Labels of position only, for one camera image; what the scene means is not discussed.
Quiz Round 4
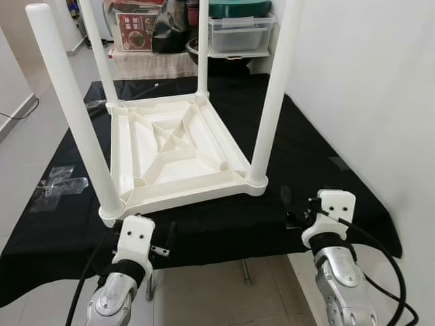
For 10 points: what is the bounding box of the thin wall cable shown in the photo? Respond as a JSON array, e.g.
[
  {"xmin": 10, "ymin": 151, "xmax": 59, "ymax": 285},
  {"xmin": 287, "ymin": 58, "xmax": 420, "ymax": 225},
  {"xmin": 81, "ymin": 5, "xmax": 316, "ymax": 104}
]
[{"xmin": 0, "ymin": 98, "xmax": 40, "ymax": 122}]

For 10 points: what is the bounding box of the black tablecloth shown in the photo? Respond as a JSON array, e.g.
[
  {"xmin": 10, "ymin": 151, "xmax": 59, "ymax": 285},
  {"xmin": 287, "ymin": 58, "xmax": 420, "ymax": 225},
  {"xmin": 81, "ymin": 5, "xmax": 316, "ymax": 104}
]
[{"xmin": 0, "ymin": 73, "xmax": 403, "ymax": 306}]

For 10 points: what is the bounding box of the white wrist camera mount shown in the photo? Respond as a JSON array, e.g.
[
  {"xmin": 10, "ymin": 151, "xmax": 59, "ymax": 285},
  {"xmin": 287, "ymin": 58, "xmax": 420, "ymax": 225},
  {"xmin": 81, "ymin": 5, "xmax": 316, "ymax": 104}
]
[
  {"xmin": 112, "ymin": 215, "xmax": 156, "ymax": 279},
  {"xmin": 301, "ymin": 190, "xmax": 356, "ymax": 249}
]

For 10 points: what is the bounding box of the orange lidded storage box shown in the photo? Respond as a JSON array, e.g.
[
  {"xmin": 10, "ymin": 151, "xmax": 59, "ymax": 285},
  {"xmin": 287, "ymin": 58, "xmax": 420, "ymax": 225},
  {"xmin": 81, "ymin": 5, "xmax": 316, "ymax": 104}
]
[{"xmin": 109, "ymin": 0, "xmax": 164, "ymax": 54}]

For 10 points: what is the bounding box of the beige patterned cloth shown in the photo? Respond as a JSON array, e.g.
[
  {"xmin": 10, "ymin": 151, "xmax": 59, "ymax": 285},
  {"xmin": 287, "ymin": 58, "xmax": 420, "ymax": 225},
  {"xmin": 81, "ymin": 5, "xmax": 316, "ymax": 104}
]
[{"xmin": 109, "ymin": 49, "xmax": 201, "ymax": 79}]

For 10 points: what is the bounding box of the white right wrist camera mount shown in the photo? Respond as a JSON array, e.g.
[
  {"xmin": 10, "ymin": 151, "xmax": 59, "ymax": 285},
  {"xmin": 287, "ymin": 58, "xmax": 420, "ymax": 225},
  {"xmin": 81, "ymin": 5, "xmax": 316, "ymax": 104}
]
[{"xmin": 301, "ymin": 190, "xmax": 356, "ymax": 249}]

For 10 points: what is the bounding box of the white plastic table leg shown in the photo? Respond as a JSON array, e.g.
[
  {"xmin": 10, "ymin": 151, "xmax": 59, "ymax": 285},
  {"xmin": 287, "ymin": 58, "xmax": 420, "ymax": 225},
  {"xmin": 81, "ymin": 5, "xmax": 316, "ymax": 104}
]
[
  {"xmin": 246, "ymin": 0, "xmax": 305, "ymax": 191},
  {"xmin": 25, "ymin": 3, "xmax": 126, "ymax": 225},
  {"xmin": 197, "ymin": 0, "xmax": 210, "ymax": 99},
  {"xmin": 78, "ymin": 0, "xmax": 123, "ymax": 106}
]

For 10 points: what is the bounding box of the white plastic table top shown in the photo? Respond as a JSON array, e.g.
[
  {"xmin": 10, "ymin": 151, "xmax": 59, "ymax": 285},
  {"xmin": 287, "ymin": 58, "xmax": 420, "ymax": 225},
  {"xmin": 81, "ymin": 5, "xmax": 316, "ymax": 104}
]
[{"xmin": 99, "ymin": 94, "xmax": 269, "ymax": 228}]

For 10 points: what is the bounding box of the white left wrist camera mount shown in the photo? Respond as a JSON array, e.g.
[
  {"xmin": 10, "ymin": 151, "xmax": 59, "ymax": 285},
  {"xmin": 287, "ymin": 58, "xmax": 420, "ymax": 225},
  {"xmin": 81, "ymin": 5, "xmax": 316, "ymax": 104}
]
[{"xmin": 112, "ymin": 215, "xmax": 156, "ymax": 279}]

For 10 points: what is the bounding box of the white appliance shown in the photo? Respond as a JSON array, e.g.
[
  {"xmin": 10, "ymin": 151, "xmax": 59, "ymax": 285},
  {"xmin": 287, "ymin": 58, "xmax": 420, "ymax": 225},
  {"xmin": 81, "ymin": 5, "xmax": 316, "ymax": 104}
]
[{"xmin": 68, "ymin": 0, "xmax": 109, "ymax": 48}]

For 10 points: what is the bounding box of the green lidded clear box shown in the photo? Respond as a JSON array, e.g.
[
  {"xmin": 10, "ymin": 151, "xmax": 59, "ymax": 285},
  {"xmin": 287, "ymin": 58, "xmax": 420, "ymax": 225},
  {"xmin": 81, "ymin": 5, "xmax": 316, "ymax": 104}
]
[{"xmin": 207, "ymin": 0, "xmax": 276, "ymax": 56}]

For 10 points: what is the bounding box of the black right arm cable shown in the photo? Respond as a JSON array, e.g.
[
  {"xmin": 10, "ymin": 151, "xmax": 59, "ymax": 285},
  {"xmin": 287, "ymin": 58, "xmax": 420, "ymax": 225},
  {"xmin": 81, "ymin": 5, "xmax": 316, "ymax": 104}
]
[{"xmin": 336, "ymin": 217, "xmax": 419, "ymax": 326}]

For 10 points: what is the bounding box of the clear plastic bag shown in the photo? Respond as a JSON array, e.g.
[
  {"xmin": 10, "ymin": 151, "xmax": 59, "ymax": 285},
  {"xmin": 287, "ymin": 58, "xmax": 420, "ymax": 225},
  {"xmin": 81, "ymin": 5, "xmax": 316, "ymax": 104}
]
[
  {"xmin": 126, "ymin": 85, "xmax": 164, "ymax": 100},
  {"xmin": 31, "ymin": 165, "xmax": 89, "ymax": 213}
]

